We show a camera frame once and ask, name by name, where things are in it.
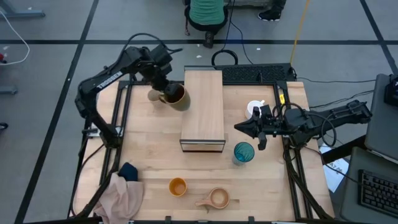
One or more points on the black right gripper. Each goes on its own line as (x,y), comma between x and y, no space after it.
(269,126)

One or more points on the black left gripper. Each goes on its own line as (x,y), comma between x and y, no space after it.
(157,74)

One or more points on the beige ribbed cup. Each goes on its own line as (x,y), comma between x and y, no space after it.
(153,96)

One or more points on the olive green mug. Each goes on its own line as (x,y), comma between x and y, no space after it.
(183,104)

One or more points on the white mug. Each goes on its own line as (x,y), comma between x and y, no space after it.
(251,107)

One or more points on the teal glass tumbler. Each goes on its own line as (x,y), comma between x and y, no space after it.
(244,152)

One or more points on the orange cup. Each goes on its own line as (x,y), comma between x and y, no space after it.
(178,187)

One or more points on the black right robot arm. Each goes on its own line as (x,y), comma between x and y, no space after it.
(342,115)

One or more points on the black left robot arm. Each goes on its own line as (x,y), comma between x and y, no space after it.
(105,77)

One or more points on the yellow tag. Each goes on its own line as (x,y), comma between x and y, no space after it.
(281,99)

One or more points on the black perforated computer case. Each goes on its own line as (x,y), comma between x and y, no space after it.
(248,73)

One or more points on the navy blue cloth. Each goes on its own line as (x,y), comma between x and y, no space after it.
(128,172)

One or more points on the person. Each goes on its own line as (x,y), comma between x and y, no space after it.
(269,15)
(206,12)

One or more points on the white paper sheet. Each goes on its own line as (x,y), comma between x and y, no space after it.
(337,174)

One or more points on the grey desk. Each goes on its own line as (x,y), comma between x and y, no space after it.
(381,124)
(351,186)

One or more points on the pink cloth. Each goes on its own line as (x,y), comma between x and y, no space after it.
(119,202)

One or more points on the grey box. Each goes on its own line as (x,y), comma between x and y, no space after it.
(248,3)

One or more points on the black keyboard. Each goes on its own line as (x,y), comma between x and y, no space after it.
(379,191)

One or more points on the black device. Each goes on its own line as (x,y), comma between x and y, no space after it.
(391,93)

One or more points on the grey furniture foot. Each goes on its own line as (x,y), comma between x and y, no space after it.
(7,90)
(21,13)

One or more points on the small red object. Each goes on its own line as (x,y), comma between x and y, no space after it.
(2,57)

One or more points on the wooden shelf with black frame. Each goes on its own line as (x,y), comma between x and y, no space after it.
(203,109)

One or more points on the black aluminium table frame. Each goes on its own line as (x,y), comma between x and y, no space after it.
(248,83)

